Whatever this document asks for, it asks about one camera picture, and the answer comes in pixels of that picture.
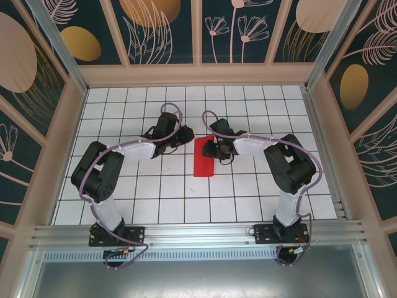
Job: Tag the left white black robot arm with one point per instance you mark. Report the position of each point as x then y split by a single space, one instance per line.
108 214

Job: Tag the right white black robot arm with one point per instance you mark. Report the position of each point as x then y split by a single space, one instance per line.
288 208

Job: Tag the grey metal shelf plate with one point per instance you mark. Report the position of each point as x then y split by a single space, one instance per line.
201 279

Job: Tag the yellow power connector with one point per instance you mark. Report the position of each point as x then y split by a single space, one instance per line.
297 250
124 250

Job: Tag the aluminium mounting rail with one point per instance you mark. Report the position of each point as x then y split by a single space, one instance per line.
201 232

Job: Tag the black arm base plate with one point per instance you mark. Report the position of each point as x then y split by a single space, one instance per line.
136 234
263 232

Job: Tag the aluminium side rail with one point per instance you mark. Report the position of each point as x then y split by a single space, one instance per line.
326 155

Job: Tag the aluminium frame post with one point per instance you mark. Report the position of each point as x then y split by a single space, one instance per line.
61 49
324 49

